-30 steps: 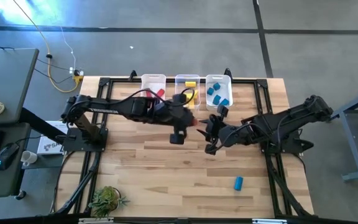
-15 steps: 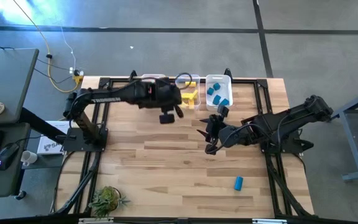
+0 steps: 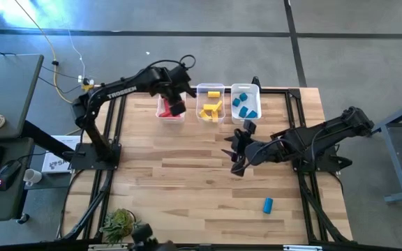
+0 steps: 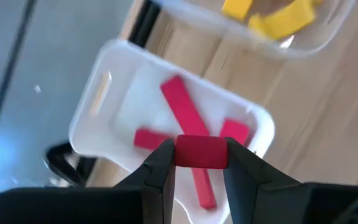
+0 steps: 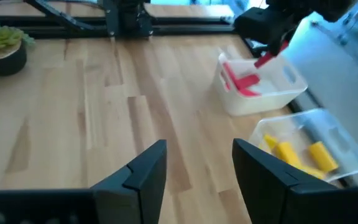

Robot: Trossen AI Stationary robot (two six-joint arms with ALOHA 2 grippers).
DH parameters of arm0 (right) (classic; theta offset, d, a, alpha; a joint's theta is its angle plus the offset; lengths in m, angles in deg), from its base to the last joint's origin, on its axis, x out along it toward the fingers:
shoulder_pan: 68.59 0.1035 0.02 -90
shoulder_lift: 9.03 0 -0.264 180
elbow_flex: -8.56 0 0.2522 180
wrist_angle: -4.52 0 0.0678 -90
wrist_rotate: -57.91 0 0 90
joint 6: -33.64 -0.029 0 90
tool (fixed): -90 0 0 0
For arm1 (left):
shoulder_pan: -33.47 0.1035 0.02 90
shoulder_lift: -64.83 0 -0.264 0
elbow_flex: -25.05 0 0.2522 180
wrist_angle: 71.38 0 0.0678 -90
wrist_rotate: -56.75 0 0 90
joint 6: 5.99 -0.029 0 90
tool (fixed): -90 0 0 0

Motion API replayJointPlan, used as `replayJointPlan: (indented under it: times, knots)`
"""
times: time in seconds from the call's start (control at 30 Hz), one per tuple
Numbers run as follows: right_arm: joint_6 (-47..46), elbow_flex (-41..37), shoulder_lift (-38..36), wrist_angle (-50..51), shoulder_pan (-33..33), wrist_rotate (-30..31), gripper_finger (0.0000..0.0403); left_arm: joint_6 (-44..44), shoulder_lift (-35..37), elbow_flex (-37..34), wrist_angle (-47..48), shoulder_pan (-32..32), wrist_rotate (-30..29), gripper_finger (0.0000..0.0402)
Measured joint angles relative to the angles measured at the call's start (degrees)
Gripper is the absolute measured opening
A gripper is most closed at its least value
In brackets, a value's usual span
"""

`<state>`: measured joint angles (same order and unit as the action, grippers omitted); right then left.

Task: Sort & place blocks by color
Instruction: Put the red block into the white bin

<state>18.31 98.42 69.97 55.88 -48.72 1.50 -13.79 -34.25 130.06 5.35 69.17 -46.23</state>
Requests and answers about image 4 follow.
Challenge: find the long yellow wooden block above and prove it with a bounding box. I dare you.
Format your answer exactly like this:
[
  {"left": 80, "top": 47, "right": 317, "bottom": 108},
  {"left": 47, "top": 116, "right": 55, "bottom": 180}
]
[{"left": 247, "top": 0, "right": 319, "bottom": 40}]

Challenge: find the white plastic bin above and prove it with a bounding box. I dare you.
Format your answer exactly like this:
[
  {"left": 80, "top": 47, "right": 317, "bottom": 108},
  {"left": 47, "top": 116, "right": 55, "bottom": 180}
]
[{"left": 68, "top": 39, "right": 276, "bottom": 224}]

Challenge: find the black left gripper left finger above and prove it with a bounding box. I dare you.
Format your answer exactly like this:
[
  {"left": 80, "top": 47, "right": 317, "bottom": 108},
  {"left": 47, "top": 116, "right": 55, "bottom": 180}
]
[{"left": 113, "top": 138, "right": 177, "bottom": 224}]

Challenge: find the red rectangular wooden block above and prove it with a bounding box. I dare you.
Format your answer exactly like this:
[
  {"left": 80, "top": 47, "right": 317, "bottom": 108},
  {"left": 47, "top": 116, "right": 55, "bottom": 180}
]
[
  {"left": 175, "top": 134, "right": 229, "bottom": 170},
  {"left": 159, "top": 74, "right": 219, "bottom": 210},
  {"left": 218, "top": 118, "right": 250, "bottom": 146},
  {"left": 133, "top": 128, "right": 174, "bottom": 151}
]

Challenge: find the clear plastic bin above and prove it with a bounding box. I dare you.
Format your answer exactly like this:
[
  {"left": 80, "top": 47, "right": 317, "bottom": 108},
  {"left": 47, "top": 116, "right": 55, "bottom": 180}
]
[{"left": 154, "top": 0, "right": 357, "bottom": 60}]

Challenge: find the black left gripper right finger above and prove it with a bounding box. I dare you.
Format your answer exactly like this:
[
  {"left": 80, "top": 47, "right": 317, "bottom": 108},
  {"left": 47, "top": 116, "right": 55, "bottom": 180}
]
[{"left": 223, "top": 136, "right": 303, "bottom": 224}]

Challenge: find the yellow arch wooden block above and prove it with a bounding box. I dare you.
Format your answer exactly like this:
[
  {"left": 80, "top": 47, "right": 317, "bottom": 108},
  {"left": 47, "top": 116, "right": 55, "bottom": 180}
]
[{"left": 221, "top": 0, "right": 255, "bottom": 21}]

